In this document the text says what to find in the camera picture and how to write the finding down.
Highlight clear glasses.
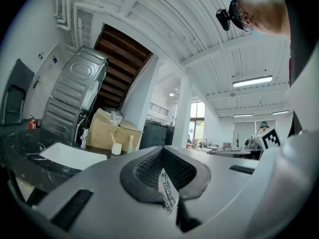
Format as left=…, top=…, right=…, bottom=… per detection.
left=231, top=1, right=252, bottom=32

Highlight black metal railing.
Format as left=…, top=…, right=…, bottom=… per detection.
left=149, top=102, right=169, bottom=116

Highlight black head camera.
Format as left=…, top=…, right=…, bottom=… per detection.
left=215, top=7, right=231, bottom=32

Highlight silver ribbed lower appliance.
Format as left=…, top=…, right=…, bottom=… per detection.
left=40, top=96, right=87, bottom=144

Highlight dark grey cabinet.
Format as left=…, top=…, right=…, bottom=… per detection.
left=0, top=58, right=35, bottom=126

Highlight person's black shirt torso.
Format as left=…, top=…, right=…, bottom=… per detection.
left=281, top=0, right=319, bottom=139

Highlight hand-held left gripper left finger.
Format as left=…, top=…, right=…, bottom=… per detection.
left=32, top=145, right=180, bottom=239

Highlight clear plastic wrap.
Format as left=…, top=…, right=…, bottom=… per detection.
left=102, top=106, right=124, bottom=126

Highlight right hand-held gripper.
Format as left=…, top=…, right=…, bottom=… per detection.
left=251, top=125, right=282, bottom=156

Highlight brown wooden staircase underside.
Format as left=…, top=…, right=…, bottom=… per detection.
left=93, top=23, right=154, bottom=109

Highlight large glass window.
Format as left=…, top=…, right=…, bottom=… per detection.
left=189, top=101, right=205, bottom=139

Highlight white door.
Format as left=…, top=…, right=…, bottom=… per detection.
left=23, top=42, right=68, bottom=120

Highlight white rectangular sink basin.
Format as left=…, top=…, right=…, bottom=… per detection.
left=39, top=142, right=108, bottom=171

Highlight beige ceramic mug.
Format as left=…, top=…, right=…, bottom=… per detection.
left=111, top=142, right=123, bottom=155

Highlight person's face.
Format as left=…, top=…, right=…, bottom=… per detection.
left=230, top=0, right=291, bottom=43

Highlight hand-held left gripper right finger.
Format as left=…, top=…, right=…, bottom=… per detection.
left=163, top=145, right=260, bottom=225

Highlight brown cardboard box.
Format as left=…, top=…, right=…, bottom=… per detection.
left=86, top=108, right=143, bottom=151

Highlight silver ribbed upper appliance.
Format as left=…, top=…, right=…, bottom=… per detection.
left=51, top=45, right=109, bottom=112

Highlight black tall appliance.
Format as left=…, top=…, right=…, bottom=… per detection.
left=165, top=125, right=175, bottom=146
left=139, top=119, right=169, bottom=150

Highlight silver ribbed appliance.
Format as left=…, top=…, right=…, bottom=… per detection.
left=51, top=45, right=109, bottom=112
left=40, top=96, right=87, bottom=144

